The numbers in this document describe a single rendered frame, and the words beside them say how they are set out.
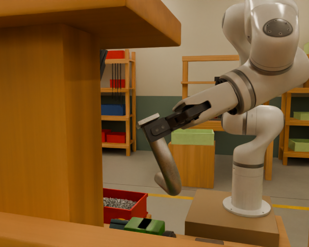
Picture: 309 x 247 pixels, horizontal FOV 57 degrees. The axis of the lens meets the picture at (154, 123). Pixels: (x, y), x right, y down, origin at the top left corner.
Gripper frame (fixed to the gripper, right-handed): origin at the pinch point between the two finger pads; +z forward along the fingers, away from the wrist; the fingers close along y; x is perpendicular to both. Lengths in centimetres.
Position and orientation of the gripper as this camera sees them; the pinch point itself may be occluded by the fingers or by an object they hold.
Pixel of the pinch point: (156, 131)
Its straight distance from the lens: 52.3
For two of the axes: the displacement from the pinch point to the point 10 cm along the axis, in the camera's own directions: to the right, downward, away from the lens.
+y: 1.1, -1.3, -9.9
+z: -8.9, 4.3, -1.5
